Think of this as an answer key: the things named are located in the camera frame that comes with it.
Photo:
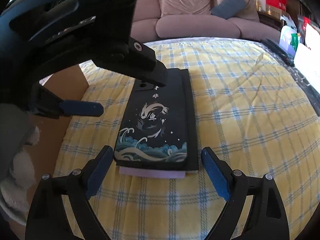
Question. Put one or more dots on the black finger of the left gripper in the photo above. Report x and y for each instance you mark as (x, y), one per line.
(47, 104)

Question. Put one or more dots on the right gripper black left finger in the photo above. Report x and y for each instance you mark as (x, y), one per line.
(47, 218)

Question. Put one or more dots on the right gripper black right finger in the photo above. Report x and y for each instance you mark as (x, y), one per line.
(266, 218)

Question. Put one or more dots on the black notebook with phone case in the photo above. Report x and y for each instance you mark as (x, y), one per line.
(157, 136)

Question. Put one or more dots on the yellow plaid cloth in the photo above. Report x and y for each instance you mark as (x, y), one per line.
(253, 115)

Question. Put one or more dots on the grey blue cushion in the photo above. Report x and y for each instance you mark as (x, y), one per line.
(228, 8)

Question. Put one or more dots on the red box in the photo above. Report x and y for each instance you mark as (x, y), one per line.
(280, 4)

